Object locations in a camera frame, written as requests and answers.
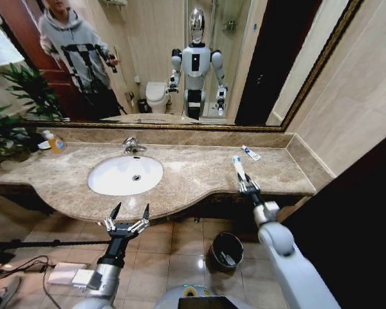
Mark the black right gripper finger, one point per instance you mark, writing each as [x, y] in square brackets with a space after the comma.
[242, 186]
[252, 184]

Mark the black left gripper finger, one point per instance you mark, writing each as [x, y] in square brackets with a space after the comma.
[146, 214]
[115, 212]

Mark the white blue toothbrush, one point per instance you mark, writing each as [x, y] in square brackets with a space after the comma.
[237, 165]

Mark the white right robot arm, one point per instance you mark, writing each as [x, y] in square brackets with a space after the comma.
[286, 254]

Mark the white oval sink basin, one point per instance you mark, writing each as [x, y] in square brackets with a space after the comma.
[115, 177]

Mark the metal sink drain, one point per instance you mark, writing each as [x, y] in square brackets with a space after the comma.
[136, 177]

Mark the trash piece in bin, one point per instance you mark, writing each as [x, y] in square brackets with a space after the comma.
[229, 257]

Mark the chrome sink faucet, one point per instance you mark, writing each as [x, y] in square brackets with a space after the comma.
[130, 145]

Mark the black round trash bin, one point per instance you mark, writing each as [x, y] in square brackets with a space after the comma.
[217, 254]

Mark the white toothpaste tube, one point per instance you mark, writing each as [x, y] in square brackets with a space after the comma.
[251, 153]

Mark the flat white box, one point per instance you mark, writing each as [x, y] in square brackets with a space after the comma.
[67, 273]

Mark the white robot front shell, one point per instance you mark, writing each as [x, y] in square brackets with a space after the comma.
[170, 297]

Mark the orange hand soap bottle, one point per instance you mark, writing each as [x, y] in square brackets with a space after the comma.
[56, 144]

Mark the small white dish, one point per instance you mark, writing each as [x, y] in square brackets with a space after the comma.
[44, 145]

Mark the dark wooden door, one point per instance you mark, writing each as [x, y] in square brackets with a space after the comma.
[350, 225]

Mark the green potted plant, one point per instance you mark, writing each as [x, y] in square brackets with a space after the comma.
[9, 128]

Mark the large dark-framed wall mirror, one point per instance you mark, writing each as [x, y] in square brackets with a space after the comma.
[148, 48]

